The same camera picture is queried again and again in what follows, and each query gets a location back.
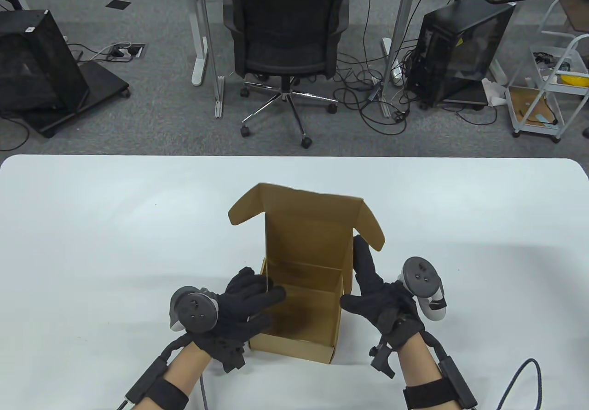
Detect person's left hand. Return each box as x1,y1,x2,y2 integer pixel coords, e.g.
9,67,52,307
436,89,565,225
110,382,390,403
186,266,287,354

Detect person's right hand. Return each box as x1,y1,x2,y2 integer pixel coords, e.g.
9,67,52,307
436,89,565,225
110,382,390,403
340,234,426,351

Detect grey white handheld controller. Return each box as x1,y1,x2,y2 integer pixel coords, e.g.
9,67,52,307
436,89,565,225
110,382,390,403
169,286,219,334
397,256,448,322

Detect brown cardboard mailer box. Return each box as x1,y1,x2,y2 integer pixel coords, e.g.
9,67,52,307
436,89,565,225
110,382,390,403
228,182,386,364

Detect grey forearm sensor box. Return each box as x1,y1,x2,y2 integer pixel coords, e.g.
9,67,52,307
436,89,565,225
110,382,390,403
125,356,168,404
437,356,478,408

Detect person's left forearm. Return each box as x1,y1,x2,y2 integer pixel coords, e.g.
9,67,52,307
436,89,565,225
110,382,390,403
131,341,217,410

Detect floor outlet box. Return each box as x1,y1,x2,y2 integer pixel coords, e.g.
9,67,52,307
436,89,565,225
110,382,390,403
104,44,147,62

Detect white utility cart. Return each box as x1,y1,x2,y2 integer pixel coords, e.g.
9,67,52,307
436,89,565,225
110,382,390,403
506,0,589,144

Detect white crumpled paper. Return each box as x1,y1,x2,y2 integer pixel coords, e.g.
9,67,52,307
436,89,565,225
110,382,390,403
482,79,509,106

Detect white desk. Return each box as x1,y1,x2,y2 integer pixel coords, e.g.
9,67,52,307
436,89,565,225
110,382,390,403
143,0,438,87

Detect black glass computer tower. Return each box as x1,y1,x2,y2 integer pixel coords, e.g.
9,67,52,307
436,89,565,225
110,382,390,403
405,1,517,109

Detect black rolling platform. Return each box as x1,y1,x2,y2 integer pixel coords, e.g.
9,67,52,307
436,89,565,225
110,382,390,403
18,60,131,138

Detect black mesh office chair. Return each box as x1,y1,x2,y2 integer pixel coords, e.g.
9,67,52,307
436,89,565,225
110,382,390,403
223,0,352,149

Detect brown wooden board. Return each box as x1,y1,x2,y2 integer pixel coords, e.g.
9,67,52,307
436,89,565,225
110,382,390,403
554,0,589,33

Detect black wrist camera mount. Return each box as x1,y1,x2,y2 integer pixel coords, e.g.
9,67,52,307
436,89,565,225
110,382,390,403
370,336,396,379
209,336,247,374

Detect black forearm strap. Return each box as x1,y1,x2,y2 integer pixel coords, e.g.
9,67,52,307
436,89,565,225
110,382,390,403
403,378,456,410
145,378,189,410

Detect tangle of black floor cables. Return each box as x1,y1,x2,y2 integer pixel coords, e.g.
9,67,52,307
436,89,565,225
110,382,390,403
334,37,497,135

